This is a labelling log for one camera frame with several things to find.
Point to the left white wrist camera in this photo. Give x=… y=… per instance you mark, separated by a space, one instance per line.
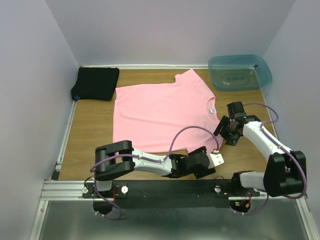
x=215 y=159

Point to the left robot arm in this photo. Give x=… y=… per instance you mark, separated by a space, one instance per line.
x=118 y=159

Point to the blue translucent plastic bin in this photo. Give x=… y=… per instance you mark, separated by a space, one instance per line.
x=239 y=72

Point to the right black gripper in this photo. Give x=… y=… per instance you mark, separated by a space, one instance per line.
x=225 y=129

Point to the folded black t-shirt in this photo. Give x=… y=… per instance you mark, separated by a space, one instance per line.
x=95 y=83

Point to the pink t-shirt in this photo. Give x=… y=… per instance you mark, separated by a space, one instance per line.
x=158 y=117

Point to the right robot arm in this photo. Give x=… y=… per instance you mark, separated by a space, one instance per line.
x=286 y=170

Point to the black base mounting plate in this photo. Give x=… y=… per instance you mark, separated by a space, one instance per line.
x=143 y=194

